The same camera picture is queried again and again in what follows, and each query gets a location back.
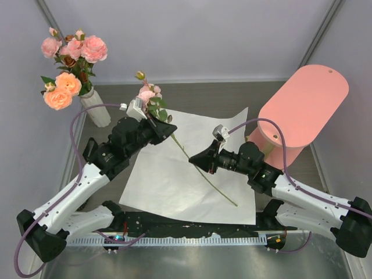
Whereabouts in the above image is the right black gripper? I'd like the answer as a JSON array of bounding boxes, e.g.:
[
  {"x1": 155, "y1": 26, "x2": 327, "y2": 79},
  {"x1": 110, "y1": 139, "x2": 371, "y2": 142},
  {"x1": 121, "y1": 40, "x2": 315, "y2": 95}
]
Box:
[{"x1": 189, "y1": 139, "x2": 253, "y2": 176}]

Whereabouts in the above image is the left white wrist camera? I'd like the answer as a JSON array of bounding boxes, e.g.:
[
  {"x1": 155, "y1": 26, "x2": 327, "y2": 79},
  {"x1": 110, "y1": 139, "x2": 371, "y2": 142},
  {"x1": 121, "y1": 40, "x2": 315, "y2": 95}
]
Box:
[{"x1": 119, "y1": 97, "x2": 147, "y2": 122}]

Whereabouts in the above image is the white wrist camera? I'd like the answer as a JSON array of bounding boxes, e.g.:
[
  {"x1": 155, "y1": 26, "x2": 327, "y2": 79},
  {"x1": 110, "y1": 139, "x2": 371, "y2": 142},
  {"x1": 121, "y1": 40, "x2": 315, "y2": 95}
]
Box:
[
  {"x1": 119, "y1": 97, "x2": 147, "y2": 122},
  {"x1": 212, "y1": 124, "x2": 230, "y2": 148}
]

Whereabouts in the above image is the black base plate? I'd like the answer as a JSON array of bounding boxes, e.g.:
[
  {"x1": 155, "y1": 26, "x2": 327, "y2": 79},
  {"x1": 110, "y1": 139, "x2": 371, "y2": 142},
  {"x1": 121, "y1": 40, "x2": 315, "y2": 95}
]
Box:
[{"x1": 101, "y1": 212, "x2": 286, "y2": 238}]

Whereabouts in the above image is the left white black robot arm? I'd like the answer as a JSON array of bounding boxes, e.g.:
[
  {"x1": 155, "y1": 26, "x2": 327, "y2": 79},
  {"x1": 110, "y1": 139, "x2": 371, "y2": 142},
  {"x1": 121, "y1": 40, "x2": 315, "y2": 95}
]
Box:
[{"x1": 17, "y1": 117, "x2": 177, "y2": 263}]

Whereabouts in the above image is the pink tiered shelf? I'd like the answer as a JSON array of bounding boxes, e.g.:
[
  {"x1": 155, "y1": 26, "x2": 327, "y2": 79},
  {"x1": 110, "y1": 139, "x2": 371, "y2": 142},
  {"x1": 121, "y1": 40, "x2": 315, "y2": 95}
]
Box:
[{"x1": 248, "y1": 65, "x2": 349, "y2": 169}]

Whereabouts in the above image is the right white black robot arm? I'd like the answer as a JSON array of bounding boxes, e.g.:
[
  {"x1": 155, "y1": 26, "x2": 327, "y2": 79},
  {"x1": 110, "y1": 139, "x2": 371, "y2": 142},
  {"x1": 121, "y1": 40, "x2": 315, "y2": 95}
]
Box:
[{"x1": 188, "y1": 140, "x2": 371, "y2": 258}]

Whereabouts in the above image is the aluminium frame post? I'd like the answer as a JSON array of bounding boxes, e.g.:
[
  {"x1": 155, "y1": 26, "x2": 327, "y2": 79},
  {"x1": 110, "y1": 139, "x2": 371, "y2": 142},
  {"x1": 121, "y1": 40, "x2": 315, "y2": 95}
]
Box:
[{"x1": 34, "y1": 0, "x2": 65, "y2": 38}]

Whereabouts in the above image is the white slotted cable duct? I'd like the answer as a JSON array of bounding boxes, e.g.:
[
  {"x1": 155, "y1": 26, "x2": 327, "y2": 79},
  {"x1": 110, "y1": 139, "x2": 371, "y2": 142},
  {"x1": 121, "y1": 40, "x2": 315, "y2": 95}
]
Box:
[{"x1": 67, "y1": 234, "x2": 267, "y2": 248}]

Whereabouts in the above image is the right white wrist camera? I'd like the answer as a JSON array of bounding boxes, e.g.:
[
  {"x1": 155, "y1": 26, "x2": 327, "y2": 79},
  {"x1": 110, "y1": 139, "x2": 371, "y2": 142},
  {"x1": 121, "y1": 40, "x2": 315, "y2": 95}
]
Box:
[{"x1": 212, "y1": 124, "x2": 230, "y2": 148}]

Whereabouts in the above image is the pink artificial flower bunch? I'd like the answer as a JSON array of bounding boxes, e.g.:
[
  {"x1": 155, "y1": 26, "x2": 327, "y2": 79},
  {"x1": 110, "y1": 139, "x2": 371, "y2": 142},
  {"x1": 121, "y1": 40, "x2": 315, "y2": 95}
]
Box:
[{"x1": 41, "y1": 27, "x2": 108, "y2": 110}]

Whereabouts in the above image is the pink rose stem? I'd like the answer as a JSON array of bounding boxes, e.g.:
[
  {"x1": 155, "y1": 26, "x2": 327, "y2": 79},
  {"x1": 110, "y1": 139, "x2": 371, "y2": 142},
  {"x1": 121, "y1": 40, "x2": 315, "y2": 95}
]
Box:
[{"x1": 135, "y1": 71, "x2": 238, "y2": 207}]

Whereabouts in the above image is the white wrapping paper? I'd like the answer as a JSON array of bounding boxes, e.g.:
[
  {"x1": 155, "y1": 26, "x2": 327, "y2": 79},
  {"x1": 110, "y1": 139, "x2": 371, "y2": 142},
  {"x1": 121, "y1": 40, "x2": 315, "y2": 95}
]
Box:
[{"x1": 119, "y1": 108, "x2": 256, "y2": 225}]

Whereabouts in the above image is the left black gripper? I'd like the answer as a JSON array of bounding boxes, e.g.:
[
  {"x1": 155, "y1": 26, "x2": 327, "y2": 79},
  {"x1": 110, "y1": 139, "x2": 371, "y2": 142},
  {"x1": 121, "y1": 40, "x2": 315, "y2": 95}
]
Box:
[{"x1": 126, "y1": 111, "x2": 176, "y2": 158}]

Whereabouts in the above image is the white ribbed vase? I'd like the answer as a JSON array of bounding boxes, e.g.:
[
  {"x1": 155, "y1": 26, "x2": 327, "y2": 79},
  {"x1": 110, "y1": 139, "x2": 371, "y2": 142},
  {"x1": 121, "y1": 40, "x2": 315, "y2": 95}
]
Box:
[{"x1": 80, "y1": 87, "x2": 111, "y2": 128}]

